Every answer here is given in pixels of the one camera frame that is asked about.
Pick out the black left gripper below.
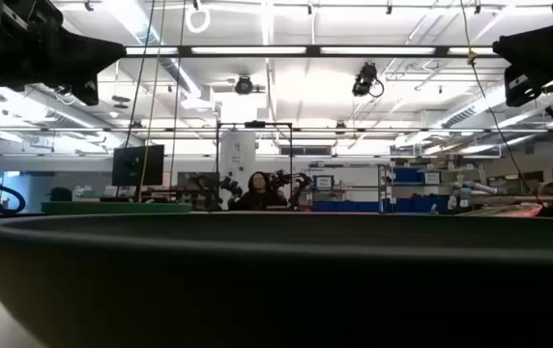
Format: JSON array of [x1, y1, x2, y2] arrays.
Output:
[[0, 0, 128, 91]]

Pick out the metal shelf with blue bins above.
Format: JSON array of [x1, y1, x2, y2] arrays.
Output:
[[377, 163, 451, 214]]

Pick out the white hanging ring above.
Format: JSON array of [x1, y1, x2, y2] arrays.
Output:
[[185, 4, 212, 34]]

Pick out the black hanging camera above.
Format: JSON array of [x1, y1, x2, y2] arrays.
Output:
[[352, 61, 385, 98]]

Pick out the black plastic plate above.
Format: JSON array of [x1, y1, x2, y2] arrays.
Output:
[[0, 212, 553, 348]]

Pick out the white column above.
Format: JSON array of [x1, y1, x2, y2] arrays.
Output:
[[219, 130, 257, 210]]

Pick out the black monitor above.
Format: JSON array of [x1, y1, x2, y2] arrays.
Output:
[[111, 144, 165, 188]]

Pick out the black square frame stand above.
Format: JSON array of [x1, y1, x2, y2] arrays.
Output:
[[216, 120, 294, 212]]

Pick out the long blue bin row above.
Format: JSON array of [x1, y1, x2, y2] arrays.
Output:
[[312, 200, 384, 214]]

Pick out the person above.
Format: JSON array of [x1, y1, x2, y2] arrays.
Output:
[[227, 171, 290, 212]]

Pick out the black round ceiling camera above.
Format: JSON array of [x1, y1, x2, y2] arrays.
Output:
[[233, 74, 254, 96]]

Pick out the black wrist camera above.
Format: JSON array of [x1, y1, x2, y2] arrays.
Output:
[[70, 72, 101, 106], [504, 65, 544, 108]]

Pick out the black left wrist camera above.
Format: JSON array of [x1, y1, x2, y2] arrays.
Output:
[[70, 72, 101, 106]]

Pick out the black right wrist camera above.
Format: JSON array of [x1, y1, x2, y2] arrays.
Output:
[[504, 65, 544, 108]]

